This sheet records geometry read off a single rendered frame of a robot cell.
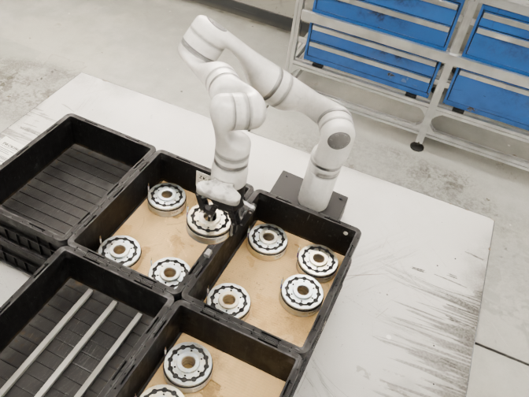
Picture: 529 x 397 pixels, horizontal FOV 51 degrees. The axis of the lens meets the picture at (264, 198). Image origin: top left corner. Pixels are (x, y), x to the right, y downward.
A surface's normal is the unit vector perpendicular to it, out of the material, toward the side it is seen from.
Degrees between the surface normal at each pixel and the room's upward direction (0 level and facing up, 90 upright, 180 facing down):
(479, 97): 90
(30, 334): 0
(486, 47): 90
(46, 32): 0
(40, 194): 0
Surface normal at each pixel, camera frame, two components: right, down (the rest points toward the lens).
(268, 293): 0.11, -0.71
